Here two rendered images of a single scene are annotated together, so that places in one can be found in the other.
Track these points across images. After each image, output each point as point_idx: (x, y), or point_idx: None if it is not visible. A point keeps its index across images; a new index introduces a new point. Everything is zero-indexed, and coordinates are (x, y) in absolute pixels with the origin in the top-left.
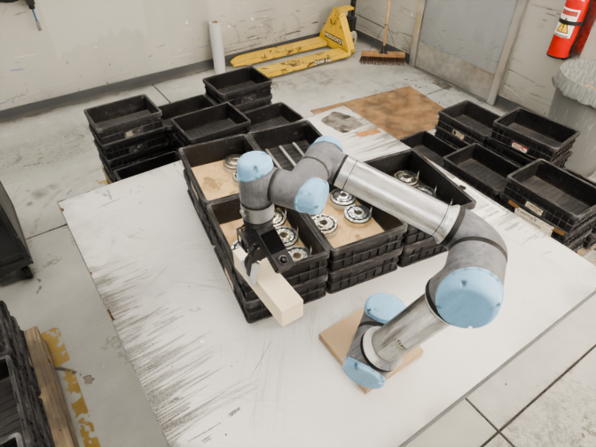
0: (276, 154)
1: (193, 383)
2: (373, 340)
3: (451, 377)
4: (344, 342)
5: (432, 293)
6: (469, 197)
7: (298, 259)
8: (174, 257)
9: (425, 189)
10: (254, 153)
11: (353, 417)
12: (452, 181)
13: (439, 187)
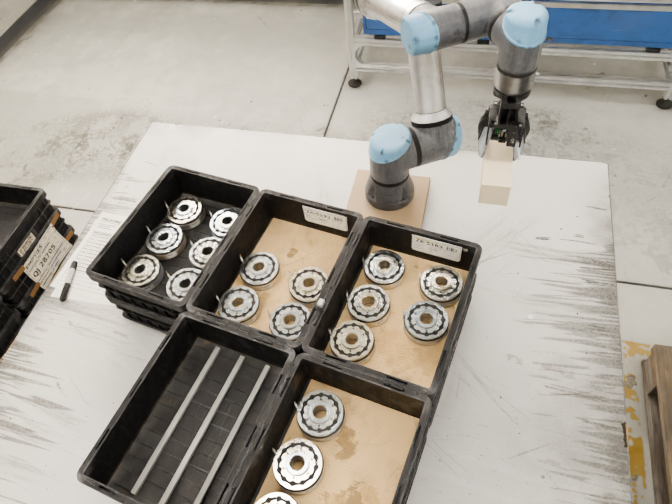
0: (189, 492)
1: (564, 283)
2: (441, 107)
3: (359, 152)
4: (407, 213)
5: (437, 0)
6: (165, 174)
7: (388, 259)
8: (490, 466)
9: (157, 237)
10: (522, 15)
11: (454, 177)
12: (142, 199)
13: (144, 226)
